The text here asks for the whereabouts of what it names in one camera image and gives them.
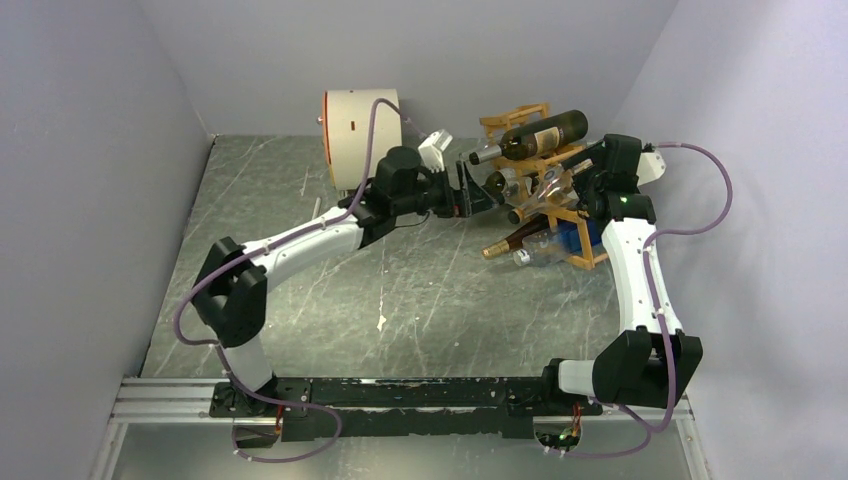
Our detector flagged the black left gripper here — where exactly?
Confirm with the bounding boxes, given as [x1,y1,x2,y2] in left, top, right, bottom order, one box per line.
[395,162,501,221]

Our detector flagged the large clear glass bottle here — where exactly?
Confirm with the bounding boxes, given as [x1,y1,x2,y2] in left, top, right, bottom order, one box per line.
[507,165,578,224]

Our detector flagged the blue rectangular box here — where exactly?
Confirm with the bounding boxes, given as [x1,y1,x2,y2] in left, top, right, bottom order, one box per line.
[558,220,601,256]

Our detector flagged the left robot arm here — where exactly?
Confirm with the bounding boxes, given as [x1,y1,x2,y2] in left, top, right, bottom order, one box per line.
[191,147,497,416]

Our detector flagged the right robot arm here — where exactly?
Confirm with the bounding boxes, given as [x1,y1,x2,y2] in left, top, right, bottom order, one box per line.
[539,134,703,414]

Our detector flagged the dark green lower wine bottle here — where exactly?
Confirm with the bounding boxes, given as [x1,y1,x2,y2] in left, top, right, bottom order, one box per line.
[484,168,519,195]

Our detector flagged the wooden wine rack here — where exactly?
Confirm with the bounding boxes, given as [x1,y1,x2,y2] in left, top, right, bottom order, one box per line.
[479,102,607,270]

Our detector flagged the brown bottle with gold cap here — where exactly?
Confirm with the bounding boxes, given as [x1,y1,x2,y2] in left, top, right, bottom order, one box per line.
[481,215,549,260]

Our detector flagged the dark green labelled wine bottle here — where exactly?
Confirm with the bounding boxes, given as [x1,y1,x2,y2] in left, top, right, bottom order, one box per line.
[467,110,589,165]

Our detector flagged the cream cylindrical drum box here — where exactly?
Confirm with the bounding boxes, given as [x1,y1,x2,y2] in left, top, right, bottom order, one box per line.
[319,89,402,192]

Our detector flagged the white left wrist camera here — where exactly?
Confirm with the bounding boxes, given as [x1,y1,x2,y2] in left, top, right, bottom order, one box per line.
[418,129,453,173]

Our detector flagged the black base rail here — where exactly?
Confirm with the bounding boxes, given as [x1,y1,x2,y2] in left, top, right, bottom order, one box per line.
[208,377,602,442]

